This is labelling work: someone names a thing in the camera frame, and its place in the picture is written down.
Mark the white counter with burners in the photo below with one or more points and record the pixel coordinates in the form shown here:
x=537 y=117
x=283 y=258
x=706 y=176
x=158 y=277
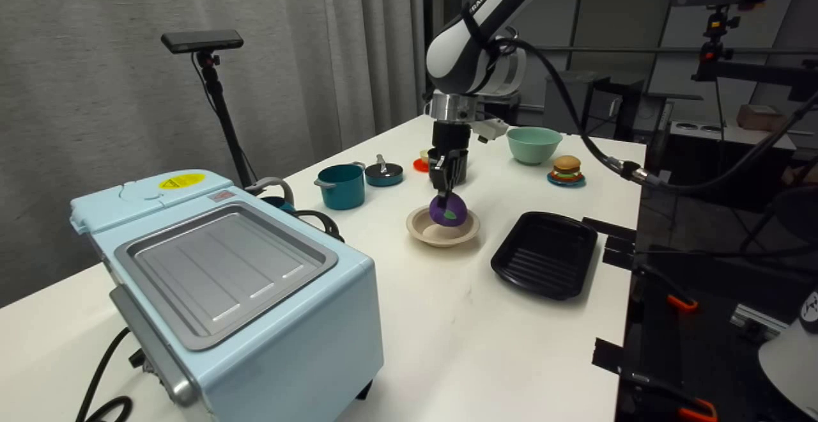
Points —
x=735 y=134

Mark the purple plushie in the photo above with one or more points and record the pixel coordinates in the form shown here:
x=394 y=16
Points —
x=455 y=212

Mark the dark teal pot lid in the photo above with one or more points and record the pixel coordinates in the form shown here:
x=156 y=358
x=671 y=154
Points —
x=383 y=174

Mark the orange clamp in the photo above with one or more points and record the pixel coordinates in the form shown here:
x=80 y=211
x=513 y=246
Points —
x=700 y=412
x=682 y=304

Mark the teal toy pot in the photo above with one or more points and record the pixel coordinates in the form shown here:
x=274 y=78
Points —
x=342 y=188

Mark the white cone-shaped object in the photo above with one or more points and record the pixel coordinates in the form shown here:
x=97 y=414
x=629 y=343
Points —
x=792 y=364

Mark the camera on tripod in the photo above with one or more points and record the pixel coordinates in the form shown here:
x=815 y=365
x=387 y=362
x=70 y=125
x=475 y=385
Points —
x=203 y=41

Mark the black tape strip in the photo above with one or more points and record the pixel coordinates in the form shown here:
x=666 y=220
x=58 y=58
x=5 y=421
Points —
x=610 y=357
x=613 y=243

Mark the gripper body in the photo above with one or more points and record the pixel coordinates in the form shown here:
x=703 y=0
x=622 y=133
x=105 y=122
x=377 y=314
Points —
x=451 y=135

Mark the black ridged tray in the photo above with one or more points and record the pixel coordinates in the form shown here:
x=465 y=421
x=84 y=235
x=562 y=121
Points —
x=543 y=254

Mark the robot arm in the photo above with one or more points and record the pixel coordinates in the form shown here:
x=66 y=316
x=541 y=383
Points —
x=476 y=19

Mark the small orange dish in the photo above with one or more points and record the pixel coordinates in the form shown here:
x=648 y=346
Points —
x=420 y=165

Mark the light blue toaster oven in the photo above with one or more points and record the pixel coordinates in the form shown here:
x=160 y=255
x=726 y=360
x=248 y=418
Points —
x=255 y=320

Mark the aluminium rail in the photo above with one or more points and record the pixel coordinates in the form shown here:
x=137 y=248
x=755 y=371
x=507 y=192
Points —
x=757 y=320

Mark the white bowl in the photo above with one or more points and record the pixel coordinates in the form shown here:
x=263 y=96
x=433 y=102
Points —
x=441 y=235

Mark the grey curtain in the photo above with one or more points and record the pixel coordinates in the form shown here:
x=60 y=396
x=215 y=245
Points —
x=96 y=121

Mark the cardboard box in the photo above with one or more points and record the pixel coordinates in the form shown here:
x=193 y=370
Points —
x=760 y=117

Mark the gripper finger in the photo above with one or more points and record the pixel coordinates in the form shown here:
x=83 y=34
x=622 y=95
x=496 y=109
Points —
x=459 y=171
x=438 y=179

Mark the mint green bowl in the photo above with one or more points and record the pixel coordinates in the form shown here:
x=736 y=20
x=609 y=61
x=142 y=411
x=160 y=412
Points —
x=533 y=147

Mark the toy burger on blue plate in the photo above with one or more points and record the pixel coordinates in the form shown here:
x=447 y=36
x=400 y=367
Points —
x=566 y=169

